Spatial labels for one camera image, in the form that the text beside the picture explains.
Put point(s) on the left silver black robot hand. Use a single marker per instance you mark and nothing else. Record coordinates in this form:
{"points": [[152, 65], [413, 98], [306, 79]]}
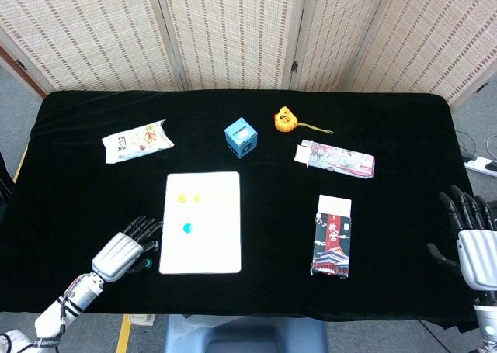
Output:
{"points": [[116, 256]]}

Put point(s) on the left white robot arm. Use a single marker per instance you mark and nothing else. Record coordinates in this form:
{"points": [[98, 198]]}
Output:
{"points": [[74, 298]]}

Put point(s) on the dark palace print box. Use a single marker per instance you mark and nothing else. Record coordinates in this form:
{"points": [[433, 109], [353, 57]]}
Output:
{"points": [[332, 240]]}

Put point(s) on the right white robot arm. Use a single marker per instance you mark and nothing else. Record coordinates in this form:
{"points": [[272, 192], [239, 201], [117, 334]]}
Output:
{"points": [[487, 318]]}

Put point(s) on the small white floor box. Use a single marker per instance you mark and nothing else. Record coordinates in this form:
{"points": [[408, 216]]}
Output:
{"points": [[141, 320]]}

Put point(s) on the yellow tape measure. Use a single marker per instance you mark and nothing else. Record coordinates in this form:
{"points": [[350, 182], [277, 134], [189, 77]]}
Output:
{"points": [[285, 119]]}

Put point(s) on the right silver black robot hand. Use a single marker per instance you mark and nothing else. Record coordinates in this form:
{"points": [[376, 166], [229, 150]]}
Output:
{"points": [[479, 258]]}

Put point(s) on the long floral print box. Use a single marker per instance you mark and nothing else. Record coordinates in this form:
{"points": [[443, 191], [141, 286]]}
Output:
{"points": [[338, 160]]}

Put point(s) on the bamboo folding screen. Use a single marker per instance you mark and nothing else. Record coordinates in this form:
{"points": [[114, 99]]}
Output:
{"points": [[233, 31]]}

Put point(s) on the white power strip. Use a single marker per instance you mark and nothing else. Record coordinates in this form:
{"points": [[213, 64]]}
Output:
{"points": [[483, 166]]}

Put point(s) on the black velvet table cloth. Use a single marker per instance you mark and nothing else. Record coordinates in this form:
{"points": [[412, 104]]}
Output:
{"points": [[275, 213]]}

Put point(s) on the orange token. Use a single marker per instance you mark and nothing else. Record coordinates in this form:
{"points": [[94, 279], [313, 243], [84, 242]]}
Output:
{"points": [[181, 198], [197, 198]]}

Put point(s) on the blue cube carton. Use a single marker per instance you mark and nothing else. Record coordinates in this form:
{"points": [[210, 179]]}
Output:
{"points": [[240, 137]]}

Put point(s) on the cyan token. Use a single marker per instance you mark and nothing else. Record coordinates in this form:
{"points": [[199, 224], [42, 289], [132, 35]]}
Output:
{"points": [[150, 263], [187, 227]]}

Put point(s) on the white snack bag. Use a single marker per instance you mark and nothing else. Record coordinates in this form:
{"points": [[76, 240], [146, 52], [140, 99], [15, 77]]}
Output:
{"points": [[136, 141]]}

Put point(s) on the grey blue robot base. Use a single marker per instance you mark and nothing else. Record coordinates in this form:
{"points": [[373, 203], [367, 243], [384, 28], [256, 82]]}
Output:
{"points": [[248, 335]]}

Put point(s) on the white magnetic board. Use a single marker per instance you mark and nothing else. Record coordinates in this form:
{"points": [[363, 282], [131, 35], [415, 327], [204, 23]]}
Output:
{"points": [[209, 248]]}

